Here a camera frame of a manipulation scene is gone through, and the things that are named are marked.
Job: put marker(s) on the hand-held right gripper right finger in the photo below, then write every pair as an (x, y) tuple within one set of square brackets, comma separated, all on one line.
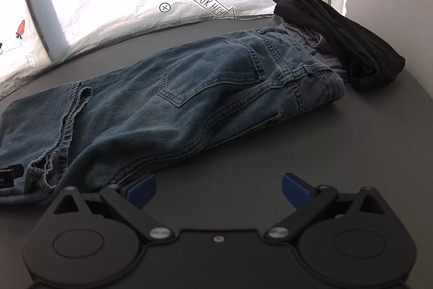
[(297, 191)]

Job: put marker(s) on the black folded garment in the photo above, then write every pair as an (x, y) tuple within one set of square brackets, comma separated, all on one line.
[(351, 42)]

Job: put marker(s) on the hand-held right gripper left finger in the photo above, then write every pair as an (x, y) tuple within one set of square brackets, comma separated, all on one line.
[(142, 190)]

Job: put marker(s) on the grey folded pants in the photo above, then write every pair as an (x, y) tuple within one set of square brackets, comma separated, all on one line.
[(318, 45)]

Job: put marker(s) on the blue denim jeans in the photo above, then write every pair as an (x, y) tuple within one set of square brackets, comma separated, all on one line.
[(189, 96)]

